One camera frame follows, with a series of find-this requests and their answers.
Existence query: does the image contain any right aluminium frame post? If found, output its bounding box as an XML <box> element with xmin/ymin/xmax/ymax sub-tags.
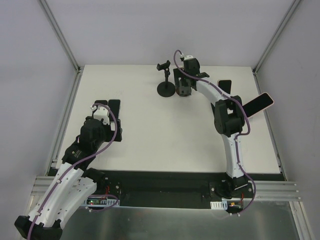
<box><xmin>251</xmin><ymin>0</ymin><xmax>303</xmax><ymax>76</ymax></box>

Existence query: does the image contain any white cable duct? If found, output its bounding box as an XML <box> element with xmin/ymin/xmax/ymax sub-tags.
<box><xmin>81</xmin><ymin>197</ymin><xmax>120</xmax><ymax>208</ymax></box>
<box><xmin>210</xmin><ymin>200</ymin><xmax>228</xmax><ymax>211</ymax></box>

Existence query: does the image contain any right white cable duct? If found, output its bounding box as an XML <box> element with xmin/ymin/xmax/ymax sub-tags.
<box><xmin>210</xmin><ymin>200</ymin><xmax>228</xmax><ymax>211</ymax></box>

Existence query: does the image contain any left aluminium frame post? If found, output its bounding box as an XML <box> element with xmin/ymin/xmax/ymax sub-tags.
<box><xmin>37</xmin><ymin>0</ymin><xmax>85</xmax><ymax>74</ymax></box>

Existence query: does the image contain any phone with clear case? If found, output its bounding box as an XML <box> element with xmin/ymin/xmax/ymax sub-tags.
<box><xmin>108</xmin><ymin>99</ymin><xmax>121</xmax><ymax>120</ymax></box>

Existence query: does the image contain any aluminium frame post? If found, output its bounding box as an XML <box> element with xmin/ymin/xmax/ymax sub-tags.
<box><xmin>37</xmin><ymin>0</ymin><xmax>85</xmax><ymax>74</ymax></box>
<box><xmin>251</xmin><ymin>0</ymin><xmax>303</xmax><ymax>76</ymax></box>

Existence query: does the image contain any left white cable duct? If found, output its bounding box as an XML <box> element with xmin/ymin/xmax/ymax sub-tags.
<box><xmin>81</xmin><ymin>197</ymin><xmax>120</xmax><ymax>208</ymax></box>

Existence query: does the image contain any black round base clamp stand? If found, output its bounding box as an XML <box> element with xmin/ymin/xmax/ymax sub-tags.
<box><xmin>156</xmin><ymin>60</ymin><xmax>176</xmax><ymax>98</ymax></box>

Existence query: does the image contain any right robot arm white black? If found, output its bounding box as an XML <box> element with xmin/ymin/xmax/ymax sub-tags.
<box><xmin>174</xmin><ymin>55</ymin><xmax>248</xmax><ymax>199</ymax></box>

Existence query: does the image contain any brown round base phone stand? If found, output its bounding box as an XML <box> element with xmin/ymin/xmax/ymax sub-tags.
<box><xmin>174</xmin><ymin>77</ymin><xmax>192</xmax><ymax>97</ymax></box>

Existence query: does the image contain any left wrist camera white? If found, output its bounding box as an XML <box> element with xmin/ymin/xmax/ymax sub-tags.
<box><xmin>90</xmin><ymin>105</ymin><xmax>110</xmax><ymax>126</ymax></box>

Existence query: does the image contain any black phone dark case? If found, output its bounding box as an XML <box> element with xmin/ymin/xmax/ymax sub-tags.
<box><xmin>92</xmin><ymin>100</ymin><xmax>108</xmax><ymax>108</ymax></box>

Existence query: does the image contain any phone with pink case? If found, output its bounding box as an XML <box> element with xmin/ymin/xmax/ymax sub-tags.
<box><xmin>243</xmin><ymin>92</ymin><xmax>274</xmax><ymax>118</ymax></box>

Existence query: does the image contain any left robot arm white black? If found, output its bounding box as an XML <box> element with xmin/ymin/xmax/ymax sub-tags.
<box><xmin>14</xmin><ymin>116</ymin><xmax>122</xmax><ymax>240</ymax></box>

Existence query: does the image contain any phone with beige case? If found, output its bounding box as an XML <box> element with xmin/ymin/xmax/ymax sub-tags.
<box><xmin>217</xmin><ymin>79</ymin><xmax>232</xmax><ymax>95</ymax></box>

